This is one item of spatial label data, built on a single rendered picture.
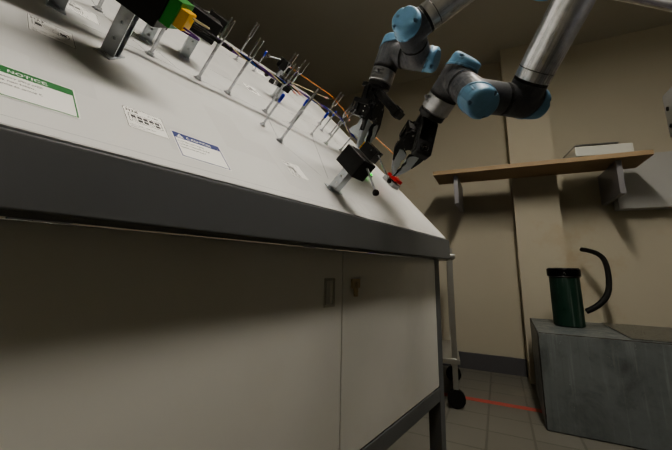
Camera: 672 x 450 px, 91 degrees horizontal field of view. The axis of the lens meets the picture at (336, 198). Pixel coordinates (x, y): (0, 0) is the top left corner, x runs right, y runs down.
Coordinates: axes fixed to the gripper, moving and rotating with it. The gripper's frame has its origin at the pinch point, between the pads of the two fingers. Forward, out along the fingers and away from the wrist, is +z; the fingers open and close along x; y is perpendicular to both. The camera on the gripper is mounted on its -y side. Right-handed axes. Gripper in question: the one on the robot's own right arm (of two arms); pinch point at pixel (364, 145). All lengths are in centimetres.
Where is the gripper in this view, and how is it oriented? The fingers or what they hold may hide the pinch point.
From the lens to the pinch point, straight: 107.2
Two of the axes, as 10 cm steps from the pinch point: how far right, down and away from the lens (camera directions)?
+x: -5.4, -1.3, -8.3
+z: -3.3, 9.4, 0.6
